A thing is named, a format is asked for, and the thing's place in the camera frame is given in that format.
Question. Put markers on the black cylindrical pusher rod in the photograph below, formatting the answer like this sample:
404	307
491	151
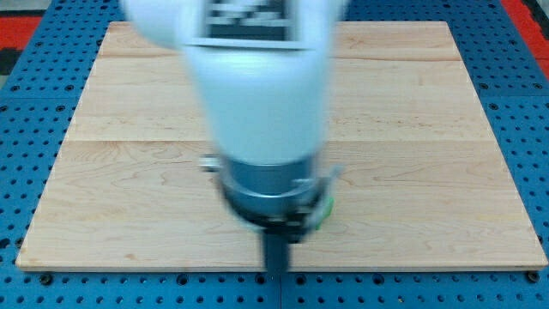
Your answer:
275	250

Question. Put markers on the grey black tool mount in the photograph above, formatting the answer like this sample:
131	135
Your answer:
284	199

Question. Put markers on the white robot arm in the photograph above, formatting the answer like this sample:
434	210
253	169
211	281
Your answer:
261	69

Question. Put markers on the green block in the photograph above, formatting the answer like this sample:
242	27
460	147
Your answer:
326	210

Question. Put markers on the light wooden board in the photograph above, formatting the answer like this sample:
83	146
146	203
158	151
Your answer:
424	187

